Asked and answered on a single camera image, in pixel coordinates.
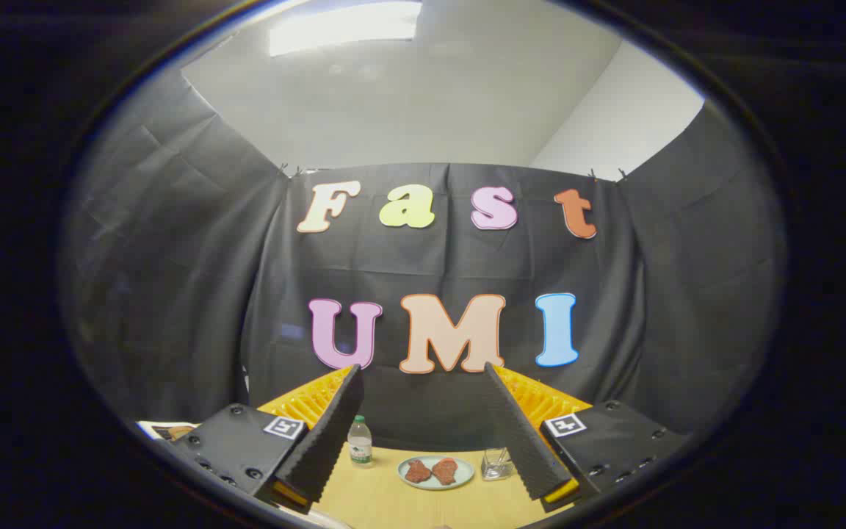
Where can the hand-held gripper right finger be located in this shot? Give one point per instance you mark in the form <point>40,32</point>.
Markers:
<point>526,441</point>

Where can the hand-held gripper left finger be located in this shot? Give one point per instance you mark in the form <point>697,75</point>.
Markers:
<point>327,433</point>

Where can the clear plastic water bottle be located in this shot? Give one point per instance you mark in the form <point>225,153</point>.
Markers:
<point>360,444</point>

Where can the clear utensil holder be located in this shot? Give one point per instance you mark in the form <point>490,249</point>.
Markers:
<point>496,464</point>

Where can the brown meat piece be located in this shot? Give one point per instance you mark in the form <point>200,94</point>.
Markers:
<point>445,471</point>
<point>417,472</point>

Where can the light blue round plate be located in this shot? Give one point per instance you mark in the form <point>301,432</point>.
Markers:
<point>436,486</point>

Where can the white printed sheet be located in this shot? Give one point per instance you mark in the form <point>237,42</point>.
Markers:
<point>162,430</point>

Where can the black backdrop cloth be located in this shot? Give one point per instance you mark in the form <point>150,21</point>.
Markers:
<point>430,264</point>

